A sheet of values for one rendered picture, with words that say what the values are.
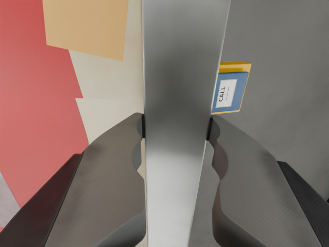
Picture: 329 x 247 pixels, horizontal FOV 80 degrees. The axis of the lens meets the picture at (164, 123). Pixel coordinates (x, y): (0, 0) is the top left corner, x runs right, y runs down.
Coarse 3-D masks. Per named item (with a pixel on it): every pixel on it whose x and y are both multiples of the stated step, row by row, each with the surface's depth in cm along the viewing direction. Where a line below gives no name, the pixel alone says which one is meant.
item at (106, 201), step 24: (96, 144) 9; (120, 144) 9; (96, 168) 8; (120, 168) 8; (72, 192) 7; (96, 192) 7; (120, 192) 7; (144, 192) 7; (72, 216) 6; (96, 216) 6; (120, 216) 6; (144, 216) 6; (48, 240) 5; (72, 240) 5; (96, 240) 5; (120, 240) 6
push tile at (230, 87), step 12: (228, 72) 45; (240, 72) 45; (216, 84) 45; (228, 84) 46; (240, 84) 47; (216, 96) 47; (228, 96) 48; (240, 96) 49; (216, 108) 49; (228, 108) 50
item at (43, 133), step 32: (0, 96) 14; (0, 128) 16; (32, 128) 16; (64, 128) 16; (0, 160) 18; (32, 160) 18; (64, 160) 18; (0, 192) 20; (32, 192) 20; (0, 224) 23
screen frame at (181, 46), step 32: (160, 0) 8; (192, 0) 8; (224, 0) 8; (160, 32) 9; (192, 32) 9; (224, 32) 9; (160, 64) 10; (192, 64) 10; (160, 96) 10; (192, 96) 10; (160, 128) 11; (192, 128) 11; (160, 160) 13; (192, 160) 13; (160, 192) 14; (192, 192) 14; (160, 224) 16
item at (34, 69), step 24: (0, 0) 11; (24, 0) 11; (0, 24) 12; (24, 24) 12; (0, 48) 13; (24, 48) 13; (48, 48) 13; (0, 72) 14; (24, 72) 14; (48, 72) 13; (72, 72) 13; (48, 96) 14; (72, 96) 14
